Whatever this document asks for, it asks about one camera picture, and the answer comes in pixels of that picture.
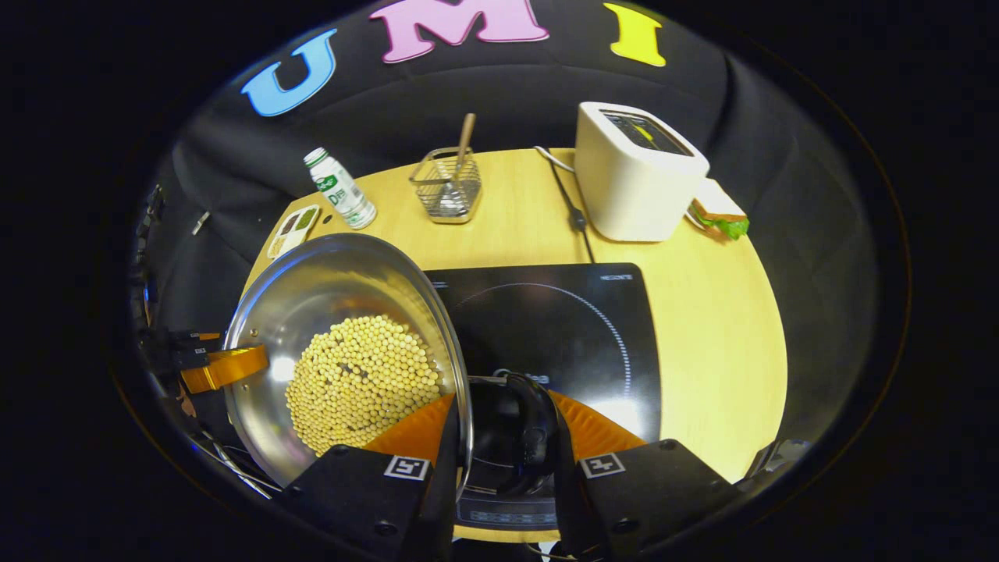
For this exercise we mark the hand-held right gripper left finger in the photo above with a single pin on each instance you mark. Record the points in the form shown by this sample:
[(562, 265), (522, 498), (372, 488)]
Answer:
[(445, 499)]

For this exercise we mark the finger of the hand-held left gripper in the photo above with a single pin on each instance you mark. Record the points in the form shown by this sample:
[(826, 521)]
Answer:
[(226, 367), (191, 343)]

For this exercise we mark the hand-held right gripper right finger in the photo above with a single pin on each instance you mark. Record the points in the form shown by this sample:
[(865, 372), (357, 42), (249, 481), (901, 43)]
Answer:
[(568, 499)]

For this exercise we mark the black induction cooktop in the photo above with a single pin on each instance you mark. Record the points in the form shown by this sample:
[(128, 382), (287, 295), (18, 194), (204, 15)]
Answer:
[(562, 328)]

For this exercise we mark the white cloth clip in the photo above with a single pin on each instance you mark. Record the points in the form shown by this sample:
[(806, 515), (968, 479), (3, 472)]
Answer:
[(200, 222)]

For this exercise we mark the pile of yellow soybeans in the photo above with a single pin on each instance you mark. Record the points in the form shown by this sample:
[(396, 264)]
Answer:
[(359, 382)]

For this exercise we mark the white divided seasoning dish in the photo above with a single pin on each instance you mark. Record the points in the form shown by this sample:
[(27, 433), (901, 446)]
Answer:
[(293, 232)]

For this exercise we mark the white drink bottle green label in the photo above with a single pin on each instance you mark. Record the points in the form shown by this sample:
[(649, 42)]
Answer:
[(343, 195)]

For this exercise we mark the white toaster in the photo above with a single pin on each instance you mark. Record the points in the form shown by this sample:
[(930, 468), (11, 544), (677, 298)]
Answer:
[(624, 203)]

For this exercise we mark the sandwich with lettuce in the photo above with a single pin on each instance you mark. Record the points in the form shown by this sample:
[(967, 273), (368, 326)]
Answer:
[(714, 207)]

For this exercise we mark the wooden spoon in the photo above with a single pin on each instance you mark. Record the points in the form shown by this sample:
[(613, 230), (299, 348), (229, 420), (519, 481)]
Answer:
[(466, 140)]

